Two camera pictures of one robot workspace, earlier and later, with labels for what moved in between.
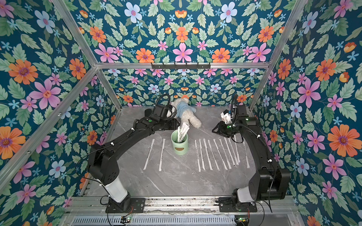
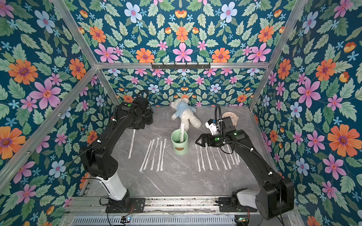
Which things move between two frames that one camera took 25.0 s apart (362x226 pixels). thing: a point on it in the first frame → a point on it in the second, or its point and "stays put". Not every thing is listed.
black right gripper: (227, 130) → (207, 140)
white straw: (208, 155) stays put
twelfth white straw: (147, 160) stays put
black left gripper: (174, 124) → (144, 122)
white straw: (203, 169) stays put
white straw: (197, 157) stays put
